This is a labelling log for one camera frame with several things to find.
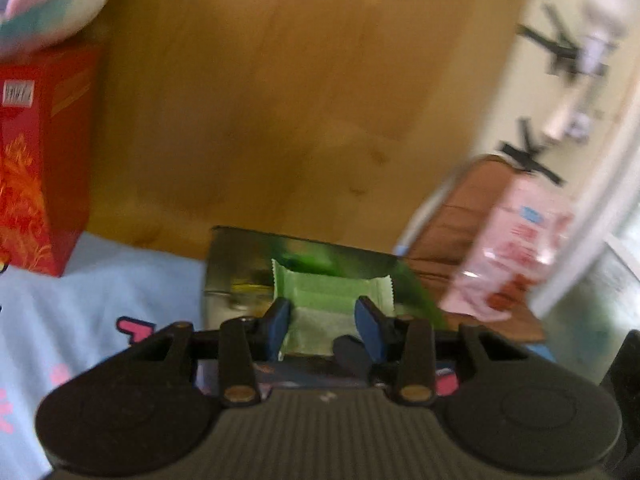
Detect large pink snack bag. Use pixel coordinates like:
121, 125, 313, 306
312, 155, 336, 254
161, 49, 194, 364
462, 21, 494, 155
439, 174, 577, 324

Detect pink and blue plush toy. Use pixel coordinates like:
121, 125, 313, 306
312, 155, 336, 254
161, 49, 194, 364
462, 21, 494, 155
0, 0, 132, 59

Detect green snack packet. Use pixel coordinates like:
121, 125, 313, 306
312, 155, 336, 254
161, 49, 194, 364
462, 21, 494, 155
270, 258, 396, 361

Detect brown wooden chair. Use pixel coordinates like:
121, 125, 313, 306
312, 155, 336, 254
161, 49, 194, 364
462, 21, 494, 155
394, 154, 549, 345

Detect black tape strip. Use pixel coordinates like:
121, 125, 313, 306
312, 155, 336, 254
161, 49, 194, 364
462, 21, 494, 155
516, 4, 610, 77
499, 141, 567, 187
518, 117, 542, 161

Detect cartoon pig printed blanket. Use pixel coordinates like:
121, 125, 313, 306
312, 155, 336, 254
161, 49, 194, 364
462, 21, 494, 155
0, 231, 557, 480

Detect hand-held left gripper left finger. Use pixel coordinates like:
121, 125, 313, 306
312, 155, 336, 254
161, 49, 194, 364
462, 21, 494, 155
107, 298, 293, 407

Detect dark printed cardboard box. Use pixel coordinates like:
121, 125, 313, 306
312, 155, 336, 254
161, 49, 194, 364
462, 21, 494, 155
201, 225, 449, 392

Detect wood pattern board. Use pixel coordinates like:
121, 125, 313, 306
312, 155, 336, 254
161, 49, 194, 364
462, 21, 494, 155
84, 0, 534, 262

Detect white power strip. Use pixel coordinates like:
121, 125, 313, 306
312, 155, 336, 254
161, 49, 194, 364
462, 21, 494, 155
581, 0, 632, 37

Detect red gift bag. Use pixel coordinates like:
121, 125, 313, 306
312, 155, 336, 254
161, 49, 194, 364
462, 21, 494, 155
0, 44, 102, 279

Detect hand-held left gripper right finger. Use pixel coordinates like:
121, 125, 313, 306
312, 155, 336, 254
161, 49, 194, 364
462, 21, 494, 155
333, 296, 531, 407

